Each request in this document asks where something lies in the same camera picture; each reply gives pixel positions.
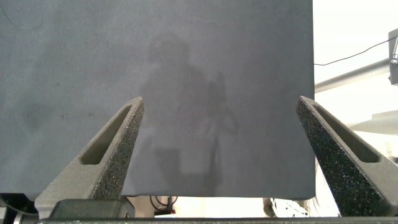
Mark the grey metal bar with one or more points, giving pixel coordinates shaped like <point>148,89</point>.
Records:
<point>351,76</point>

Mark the dark mat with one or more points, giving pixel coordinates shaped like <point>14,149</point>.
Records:
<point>155,62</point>

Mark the grey box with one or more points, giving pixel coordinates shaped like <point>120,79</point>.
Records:
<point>393,74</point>

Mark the black robot torso base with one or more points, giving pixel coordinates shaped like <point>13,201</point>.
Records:
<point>15,203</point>

